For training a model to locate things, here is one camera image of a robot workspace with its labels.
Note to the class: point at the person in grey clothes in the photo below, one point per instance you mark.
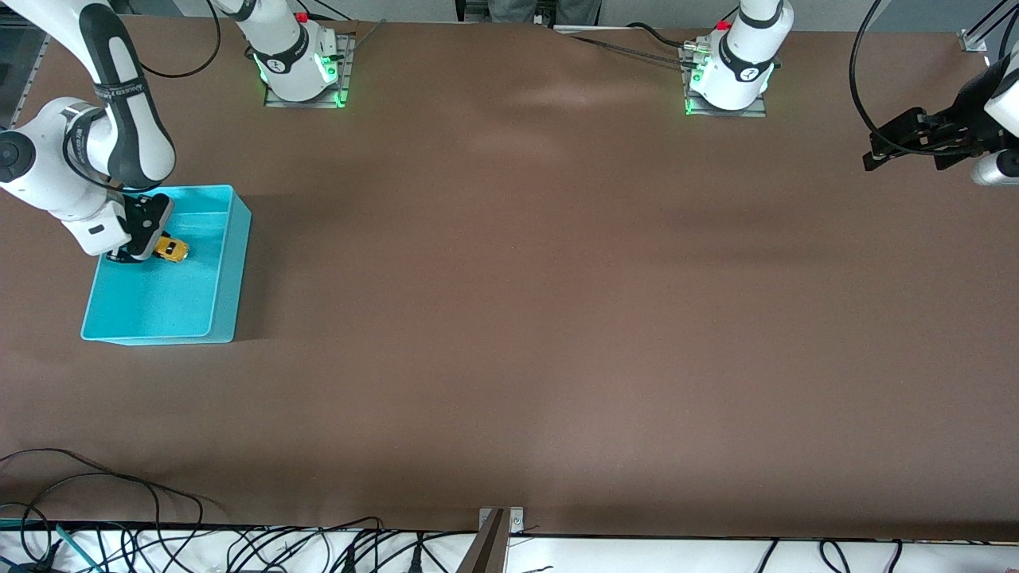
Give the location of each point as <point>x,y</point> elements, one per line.
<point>541,9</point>

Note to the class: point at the small metal mounting bracket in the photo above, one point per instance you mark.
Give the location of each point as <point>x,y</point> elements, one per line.
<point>517,519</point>

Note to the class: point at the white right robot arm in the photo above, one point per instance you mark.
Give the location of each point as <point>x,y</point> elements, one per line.
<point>48,175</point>

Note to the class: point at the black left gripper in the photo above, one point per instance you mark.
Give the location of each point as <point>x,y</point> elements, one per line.
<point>966,106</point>

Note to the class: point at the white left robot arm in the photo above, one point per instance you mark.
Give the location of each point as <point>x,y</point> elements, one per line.
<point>740,56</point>

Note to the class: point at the aluminium frame profile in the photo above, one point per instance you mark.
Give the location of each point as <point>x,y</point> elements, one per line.
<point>973,40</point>
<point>36,68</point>

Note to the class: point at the yellow toy beetle car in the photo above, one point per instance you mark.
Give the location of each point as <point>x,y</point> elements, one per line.
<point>173,251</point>

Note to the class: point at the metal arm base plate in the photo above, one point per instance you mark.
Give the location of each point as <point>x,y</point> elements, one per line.
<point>338,79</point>
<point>756,110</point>

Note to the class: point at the turquoise plastic bin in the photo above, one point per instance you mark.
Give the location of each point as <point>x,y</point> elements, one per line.
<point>167,302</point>

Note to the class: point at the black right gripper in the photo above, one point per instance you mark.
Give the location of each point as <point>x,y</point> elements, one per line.
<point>119,257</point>

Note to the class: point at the black power plug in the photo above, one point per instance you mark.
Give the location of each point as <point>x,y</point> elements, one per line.
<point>347,561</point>
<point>415,559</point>

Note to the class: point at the grey camera pole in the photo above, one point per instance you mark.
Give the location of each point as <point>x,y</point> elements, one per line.
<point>486,553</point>

